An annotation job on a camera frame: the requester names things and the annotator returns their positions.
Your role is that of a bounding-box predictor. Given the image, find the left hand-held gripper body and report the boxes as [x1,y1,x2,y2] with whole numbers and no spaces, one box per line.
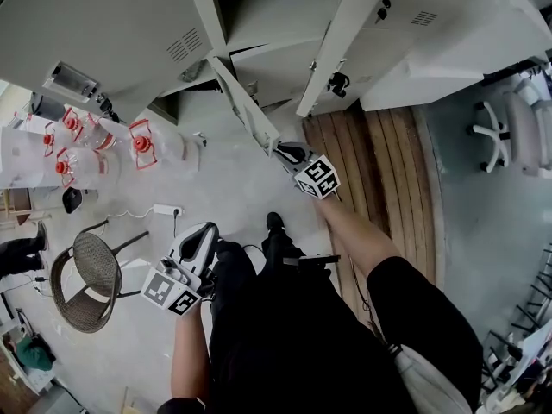
[140,254,216,317]

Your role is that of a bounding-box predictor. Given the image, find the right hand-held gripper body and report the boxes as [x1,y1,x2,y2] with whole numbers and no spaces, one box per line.
[294,154,342,200]

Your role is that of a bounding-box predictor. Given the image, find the grey metal locker door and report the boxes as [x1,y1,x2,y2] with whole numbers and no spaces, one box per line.
[296,0,400,118]
[205,53,282,160]

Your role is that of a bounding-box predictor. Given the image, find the grey metal locker cabinet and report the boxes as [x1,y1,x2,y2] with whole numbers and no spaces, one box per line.
[0,0,443,160]

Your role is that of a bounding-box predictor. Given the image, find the person's right forearm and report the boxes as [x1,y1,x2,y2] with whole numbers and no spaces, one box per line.
[312,195,405,280]

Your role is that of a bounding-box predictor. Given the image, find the person's left forearm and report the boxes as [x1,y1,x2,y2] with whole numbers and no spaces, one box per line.
[170,304,213,405]

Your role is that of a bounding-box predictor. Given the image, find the person's black trousers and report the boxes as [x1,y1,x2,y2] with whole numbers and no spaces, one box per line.
[210,226,311,314]

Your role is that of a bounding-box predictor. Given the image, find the person's right black shoe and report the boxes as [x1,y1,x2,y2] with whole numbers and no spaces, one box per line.
[265,211,287,234]

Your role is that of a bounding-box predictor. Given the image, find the brown wicker chair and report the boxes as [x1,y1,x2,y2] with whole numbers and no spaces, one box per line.
[49,220,150,335]

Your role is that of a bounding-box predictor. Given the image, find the wooden slat platform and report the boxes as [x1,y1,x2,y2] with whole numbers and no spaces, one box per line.
[301,105,445,318]

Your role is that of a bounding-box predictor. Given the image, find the black flat box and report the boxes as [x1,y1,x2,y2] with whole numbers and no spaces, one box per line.
[282,253,342,276]

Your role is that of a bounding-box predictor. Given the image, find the small white black appliance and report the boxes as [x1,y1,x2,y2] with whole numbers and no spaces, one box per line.
[61,186,86,215]

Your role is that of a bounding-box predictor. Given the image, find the person's black shirt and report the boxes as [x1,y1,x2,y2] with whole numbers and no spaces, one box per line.
[157,248,484,414]

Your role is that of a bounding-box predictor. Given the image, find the cluster of clear water jugs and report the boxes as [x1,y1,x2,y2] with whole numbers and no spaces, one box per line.
[41,106,204,189]

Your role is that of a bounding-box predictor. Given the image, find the white water dispenser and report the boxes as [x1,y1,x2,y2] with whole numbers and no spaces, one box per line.
[0,125,66,190]

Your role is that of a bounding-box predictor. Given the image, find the black cylindrical bin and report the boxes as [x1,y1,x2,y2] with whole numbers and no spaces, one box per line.
[29,91,66,119]

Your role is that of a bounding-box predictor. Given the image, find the white office chair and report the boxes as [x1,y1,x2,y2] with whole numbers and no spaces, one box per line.
[467,78,552,177]

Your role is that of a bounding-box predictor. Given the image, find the black metal rack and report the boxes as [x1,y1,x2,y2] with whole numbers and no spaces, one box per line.
[478,243,552,398]

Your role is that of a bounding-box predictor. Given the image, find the white paper sheets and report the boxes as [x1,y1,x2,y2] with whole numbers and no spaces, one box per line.
[508,319,552,387]

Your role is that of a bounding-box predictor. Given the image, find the black plug cable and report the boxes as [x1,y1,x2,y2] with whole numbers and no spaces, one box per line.
[171,207,185,243]

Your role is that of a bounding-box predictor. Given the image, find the tangled floor cables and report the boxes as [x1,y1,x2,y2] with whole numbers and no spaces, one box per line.
[25,273,55,301]

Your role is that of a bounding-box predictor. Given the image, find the wooden frame chair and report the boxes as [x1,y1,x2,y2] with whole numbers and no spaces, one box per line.
[0,186,53,229]

